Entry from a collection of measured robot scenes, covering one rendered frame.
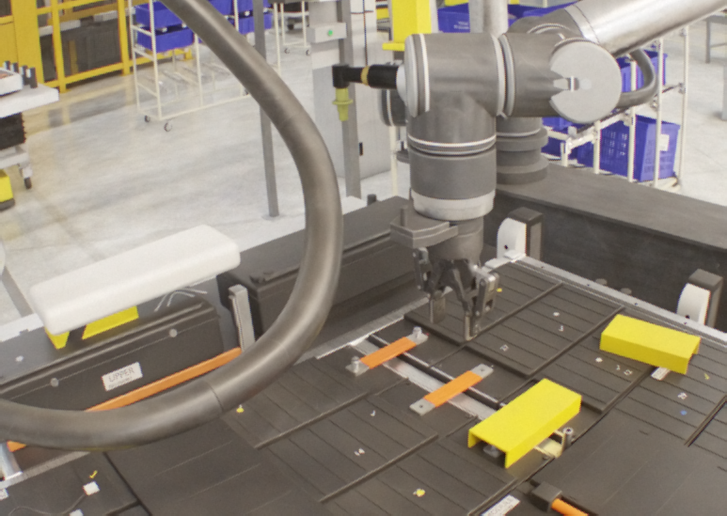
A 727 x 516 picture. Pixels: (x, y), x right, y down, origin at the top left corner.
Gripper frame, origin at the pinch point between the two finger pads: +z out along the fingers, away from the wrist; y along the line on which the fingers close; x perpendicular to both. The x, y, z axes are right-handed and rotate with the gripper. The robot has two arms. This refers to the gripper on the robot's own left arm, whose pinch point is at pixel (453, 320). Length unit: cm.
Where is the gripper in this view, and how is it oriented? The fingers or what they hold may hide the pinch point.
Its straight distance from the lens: 101.2
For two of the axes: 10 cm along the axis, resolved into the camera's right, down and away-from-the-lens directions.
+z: 0.5, 9.2, 4.0
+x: -7.5, 2.9, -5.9
